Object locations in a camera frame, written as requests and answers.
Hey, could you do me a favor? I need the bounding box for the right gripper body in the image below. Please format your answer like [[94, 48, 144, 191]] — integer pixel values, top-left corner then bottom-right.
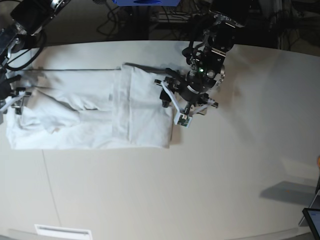
[[0, 74, 22, 105]]

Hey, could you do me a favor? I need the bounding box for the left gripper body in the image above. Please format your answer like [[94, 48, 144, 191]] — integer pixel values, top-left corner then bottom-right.
[[174, 82, 209, 104]]

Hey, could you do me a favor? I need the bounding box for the white T-shirt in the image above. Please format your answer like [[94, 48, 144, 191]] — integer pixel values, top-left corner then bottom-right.
[[6, 64, 174, 150]]

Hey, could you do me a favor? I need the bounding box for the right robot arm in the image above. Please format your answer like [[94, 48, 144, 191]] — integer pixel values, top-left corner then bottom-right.
[[0, 0, 69, 100]]

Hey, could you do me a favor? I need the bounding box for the blue box overhead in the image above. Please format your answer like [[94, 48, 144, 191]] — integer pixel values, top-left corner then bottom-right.
[[112, 0, 180, 7]]

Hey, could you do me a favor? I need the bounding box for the white paper label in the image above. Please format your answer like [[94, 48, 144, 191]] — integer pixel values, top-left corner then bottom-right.
[[34, 224, 93, 240]]

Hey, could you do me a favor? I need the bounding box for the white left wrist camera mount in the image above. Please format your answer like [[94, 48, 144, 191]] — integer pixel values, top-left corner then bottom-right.
[[154, 77, 219, 128]]

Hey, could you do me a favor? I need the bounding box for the tablet with dark frame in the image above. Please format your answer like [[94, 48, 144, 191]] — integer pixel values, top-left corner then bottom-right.
[[302, 208, 320, 240]]

